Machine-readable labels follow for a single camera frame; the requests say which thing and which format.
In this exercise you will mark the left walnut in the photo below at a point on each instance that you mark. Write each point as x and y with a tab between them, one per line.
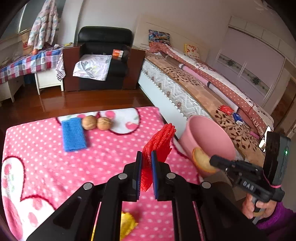
89	122

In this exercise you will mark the red polka dot quilt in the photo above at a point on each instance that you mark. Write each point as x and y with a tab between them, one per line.
256	117

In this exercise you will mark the checkered tablecloth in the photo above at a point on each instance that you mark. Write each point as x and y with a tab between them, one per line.
44	60

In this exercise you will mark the red packet on bed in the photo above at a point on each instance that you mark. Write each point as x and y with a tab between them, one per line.
226	109

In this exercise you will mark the purple fleece right sleeve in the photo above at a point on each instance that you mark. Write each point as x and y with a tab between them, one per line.
280	225

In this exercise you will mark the red foam net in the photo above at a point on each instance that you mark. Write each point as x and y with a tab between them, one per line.
160	142

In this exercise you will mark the yellow floral pillow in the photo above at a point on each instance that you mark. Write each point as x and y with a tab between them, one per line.
192	51

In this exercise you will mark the yellow wrapper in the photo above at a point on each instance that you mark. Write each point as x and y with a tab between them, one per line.
127	225

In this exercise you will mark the pink plastic bucket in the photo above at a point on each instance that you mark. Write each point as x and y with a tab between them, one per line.
209	136

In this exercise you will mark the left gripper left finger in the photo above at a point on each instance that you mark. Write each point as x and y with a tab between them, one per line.
133	180

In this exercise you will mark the blue tissue pack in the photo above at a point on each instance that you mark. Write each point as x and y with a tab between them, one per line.
237	119

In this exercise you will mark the white wardrobe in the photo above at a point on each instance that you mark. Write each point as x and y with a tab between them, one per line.
257	61

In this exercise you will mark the orange box on armchair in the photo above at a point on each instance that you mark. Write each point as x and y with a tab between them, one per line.
117	53

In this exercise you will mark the orange fruit on desk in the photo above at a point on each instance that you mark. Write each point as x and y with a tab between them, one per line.
35	51

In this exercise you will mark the right hand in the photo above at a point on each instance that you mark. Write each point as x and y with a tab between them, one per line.
248	207

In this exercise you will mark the paper shopping bag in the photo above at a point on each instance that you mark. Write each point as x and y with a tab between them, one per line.
26	48

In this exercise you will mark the colourful cartoon pillow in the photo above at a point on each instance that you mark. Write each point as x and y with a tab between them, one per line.
158	37

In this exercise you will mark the white desk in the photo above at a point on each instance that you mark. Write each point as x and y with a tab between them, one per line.
42	80

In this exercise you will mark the pink rolled blanket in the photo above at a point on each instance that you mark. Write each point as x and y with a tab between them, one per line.
230	103

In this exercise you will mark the black leather armchair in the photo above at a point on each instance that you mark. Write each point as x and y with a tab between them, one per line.
104	54

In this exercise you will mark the hanging padded floral jacket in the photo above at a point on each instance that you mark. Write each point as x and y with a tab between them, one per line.
45	25

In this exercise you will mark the brown wooden side cabinet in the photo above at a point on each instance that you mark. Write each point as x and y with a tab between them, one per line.
136	68

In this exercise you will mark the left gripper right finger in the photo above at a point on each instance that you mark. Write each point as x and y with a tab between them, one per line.
159	177

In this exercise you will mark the pink polka dot blanket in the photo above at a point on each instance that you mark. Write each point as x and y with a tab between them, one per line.
38	175

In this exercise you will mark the blue knitted cloth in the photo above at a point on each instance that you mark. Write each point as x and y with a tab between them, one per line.
73	135

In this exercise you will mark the bed with white mattress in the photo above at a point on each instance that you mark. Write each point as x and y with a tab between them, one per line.
173	80

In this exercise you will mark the white floral pillow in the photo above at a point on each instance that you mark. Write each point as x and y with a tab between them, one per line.
93	67

